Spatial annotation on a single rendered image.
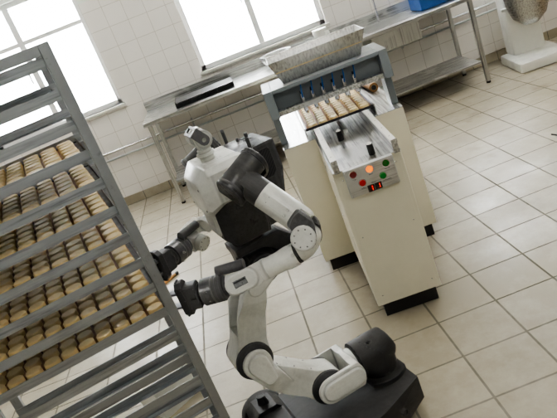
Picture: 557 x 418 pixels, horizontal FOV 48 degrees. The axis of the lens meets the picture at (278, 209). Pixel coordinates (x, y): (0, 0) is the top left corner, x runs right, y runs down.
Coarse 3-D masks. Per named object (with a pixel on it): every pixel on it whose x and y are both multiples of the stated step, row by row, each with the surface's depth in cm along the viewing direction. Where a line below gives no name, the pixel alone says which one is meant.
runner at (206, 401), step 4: (208, 396) 208; (204, 400) 208; (208, 400) 208; (196, 404) 207; (200, 404) 207; (204, 404) 208; (208, 404) 209; (188, 408) 206; (192, 408) 207; (196, 408) 207; (200, 408) 208; (184, 412) 206; (188, 412) 206; (192, 412) 207; (196, 412) 207; (176, 416) 205; (180, 416) 205; (184, 416) 206; (188, 416) 207
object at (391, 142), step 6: (360, 114) 370; (366, 114) 342; (372, 114) 338; (366, 120) 348; (372, 120) 328; (372, 126) 332; (378, 126) 315; (378, 132) 318; (384, 132) 303; (384, 138) 305; (390, 138) 292; (390, 144) 291; (396, 144) 288; (396, 150) 289
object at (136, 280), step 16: (112, 288) 205; (128, 288) 202; (80, 304) 199; (96, 304) 199; (48, 320) 196; (64, 320) 195; (16, 336) 195; (32, 336) 191; (48, 336) 187; (0, 352) 188; (16, 352) 184
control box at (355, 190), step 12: (384, 156) 291; (348, 168) 293; (360, 168) 291; (384, 168) 291; (348, 180) 292; (360, 180) 292; (372, 180) 293; (384, 180) 293; (396, 180) 294; (360, 192) 295
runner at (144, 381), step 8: (176, 360) 201; (184, 360) 202; (160, 368) 199; (168, 368) 200; (176, 368) 201; (152, 376) 199; (160, 376) 200; (136, 384) 197; (144, 384) 198; (120, 392) 196; (128, 392) 197; (104, 400) 194; (112, 400) 195; (120, 400) 196; (96, 408) 194; (104, 408) 195; (80, 416) 192; (88, 416) 193
